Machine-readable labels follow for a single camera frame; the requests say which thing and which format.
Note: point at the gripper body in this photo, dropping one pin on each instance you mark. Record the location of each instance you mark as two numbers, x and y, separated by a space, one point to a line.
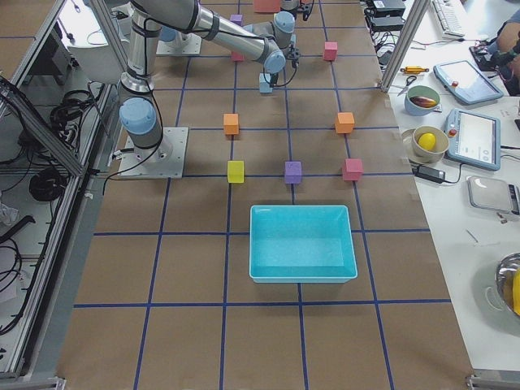
274 75

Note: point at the light blue block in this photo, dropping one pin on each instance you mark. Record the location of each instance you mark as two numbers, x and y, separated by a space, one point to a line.
264 83

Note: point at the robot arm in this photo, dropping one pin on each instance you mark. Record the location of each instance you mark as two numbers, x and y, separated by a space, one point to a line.
295 8
267 43

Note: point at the pink block near base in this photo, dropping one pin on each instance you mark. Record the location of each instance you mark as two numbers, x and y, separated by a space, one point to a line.
237 57

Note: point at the orange block near bases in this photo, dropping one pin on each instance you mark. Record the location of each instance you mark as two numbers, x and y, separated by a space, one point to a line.
231 125

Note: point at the pink block front middle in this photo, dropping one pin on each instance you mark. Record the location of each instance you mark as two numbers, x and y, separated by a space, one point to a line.
330 51

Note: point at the purple block near pink tray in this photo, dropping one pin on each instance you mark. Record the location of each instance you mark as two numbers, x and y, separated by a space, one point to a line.
237 19

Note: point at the pink tray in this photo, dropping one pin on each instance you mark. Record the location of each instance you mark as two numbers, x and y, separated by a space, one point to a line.
266 6

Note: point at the orange block far side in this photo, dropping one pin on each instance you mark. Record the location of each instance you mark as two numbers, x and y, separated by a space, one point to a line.
344 122

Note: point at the purple block near teal tray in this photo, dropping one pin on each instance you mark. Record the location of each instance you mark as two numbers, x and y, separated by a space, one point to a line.
292 172

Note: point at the yellow block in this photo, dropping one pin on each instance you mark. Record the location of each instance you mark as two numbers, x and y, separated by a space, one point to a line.
235 172

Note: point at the pink block far corner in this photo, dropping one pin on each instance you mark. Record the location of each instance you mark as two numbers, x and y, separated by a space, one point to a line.
352 169

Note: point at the black scissors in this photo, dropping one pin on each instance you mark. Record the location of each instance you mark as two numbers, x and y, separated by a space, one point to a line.
408 82

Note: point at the gold metal cylinder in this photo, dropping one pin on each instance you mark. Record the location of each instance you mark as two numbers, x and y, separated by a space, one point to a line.
414 70

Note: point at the light blue bowl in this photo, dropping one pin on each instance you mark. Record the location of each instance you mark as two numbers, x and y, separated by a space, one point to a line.
421 100

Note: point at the yellow lemon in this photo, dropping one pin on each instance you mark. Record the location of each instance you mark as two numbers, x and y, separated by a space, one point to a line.
427 141

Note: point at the cream bowl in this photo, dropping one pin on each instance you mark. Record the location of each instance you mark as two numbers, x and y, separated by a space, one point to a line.
423 156

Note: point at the teal tray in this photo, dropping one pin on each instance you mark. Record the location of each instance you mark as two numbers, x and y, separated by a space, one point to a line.
301 244

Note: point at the white keyboard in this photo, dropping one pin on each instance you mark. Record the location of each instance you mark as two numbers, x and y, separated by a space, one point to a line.
445 15

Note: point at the teach pendant far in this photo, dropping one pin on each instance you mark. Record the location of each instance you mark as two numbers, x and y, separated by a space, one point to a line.
466 83

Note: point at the teach pendant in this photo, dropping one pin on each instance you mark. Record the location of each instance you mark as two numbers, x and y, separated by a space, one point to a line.
473 139
466 83

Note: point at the black power adapter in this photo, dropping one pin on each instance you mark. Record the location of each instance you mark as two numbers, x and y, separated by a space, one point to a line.
429 173

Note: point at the teach pendant near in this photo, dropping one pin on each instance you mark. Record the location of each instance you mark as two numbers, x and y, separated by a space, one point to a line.
473 139

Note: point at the white scale device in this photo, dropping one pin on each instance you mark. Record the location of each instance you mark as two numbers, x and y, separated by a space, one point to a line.
493 194

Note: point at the steel bowl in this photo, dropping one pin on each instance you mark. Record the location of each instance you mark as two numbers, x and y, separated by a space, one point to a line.
502 296

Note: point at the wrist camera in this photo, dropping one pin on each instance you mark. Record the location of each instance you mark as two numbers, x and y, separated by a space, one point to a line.
293 56

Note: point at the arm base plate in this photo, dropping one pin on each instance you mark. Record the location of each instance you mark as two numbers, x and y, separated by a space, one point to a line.
165 162
181 45

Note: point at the aluminium frame post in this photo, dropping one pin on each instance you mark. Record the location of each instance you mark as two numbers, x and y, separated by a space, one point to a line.
412 22

